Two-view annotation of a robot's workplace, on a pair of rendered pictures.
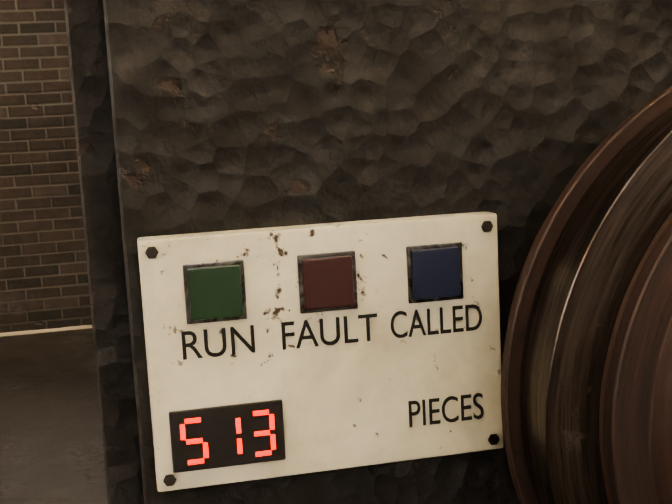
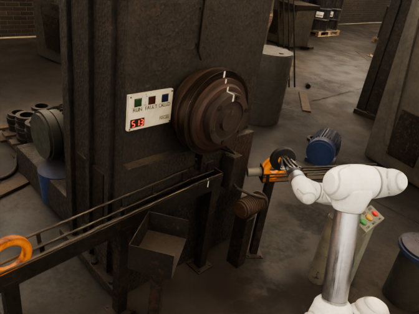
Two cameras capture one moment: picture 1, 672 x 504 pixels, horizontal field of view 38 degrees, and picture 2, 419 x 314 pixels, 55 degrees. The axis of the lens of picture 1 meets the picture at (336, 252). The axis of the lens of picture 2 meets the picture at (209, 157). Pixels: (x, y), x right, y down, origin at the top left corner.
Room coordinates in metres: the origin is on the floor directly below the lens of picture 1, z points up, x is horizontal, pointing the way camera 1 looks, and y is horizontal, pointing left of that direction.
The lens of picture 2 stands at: (-0.98, 0.81, 1.90)
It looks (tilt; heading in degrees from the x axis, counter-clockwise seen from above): 28 degrees down; 324
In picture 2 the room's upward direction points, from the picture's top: 9 degrees clockwise
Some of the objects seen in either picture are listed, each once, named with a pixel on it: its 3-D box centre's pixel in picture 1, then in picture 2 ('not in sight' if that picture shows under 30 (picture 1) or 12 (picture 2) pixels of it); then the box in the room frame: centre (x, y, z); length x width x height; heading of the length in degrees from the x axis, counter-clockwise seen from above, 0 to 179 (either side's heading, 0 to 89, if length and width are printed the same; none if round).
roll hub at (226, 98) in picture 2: not in sight; (226, 119); (0.56, -0.37, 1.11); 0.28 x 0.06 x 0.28; 102
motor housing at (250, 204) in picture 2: not in sight; (245, 229); (0.59, -0.70, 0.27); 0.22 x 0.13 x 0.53; 102
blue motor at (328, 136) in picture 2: not in sight; (325, 145); (1.52, -2.46, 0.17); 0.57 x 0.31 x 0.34; 122
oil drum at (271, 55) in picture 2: not in sight; (262, 84); (2.70, -2.47, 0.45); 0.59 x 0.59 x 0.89
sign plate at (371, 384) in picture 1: (328, 347); (149, 109); (0.69, 0.01, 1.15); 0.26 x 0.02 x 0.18; 102
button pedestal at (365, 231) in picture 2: not in sight; (354, 255); (0.08, -1.16, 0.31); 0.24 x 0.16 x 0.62; 102
